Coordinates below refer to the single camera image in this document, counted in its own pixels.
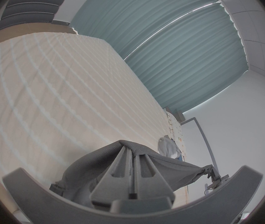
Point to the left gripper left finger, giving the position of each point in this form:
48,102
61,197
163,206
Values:
120,185

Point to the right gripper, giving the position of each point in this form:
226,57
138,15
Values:
221,180

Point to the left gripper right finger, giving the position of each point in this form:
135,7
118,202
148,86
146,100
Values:
146,185

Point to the black T-shirt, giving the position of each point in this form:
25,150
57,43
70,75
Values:
81,171

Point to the pile of clothes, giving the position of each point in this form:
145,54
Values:
167,148

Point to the bed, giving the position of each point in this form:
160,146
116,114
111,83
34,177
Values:
53,90

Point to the white printed pillow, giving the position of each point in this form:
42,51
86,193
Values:
176,129

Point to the grey bedside table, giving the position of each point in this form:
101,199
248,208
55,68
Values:
180,117

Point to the blue-green curtain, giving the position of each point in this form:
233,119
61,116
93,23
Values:
134,15
193,62

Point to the black chest of drawers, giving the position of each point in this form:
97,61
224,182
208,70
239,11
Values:
29,10

